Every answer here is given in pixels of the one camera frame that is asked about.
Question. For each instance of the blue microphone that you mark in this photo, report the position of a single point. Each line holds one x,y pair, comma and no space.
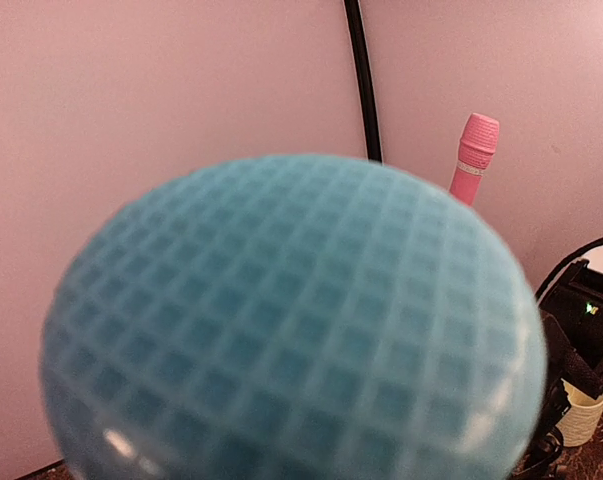
293,317

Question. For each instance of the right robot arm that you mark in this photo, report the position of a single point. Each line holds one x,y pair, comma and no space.
570,301

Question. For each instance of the pink microphone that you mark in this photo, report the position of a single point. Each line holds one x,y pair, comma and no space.
477,147

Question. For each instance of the cream ribbed mug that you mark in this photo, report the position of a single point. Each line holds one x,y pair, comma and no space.
579,423

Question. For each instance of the black right corner post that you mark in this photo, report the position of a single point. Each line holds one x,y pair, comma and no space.
364,80

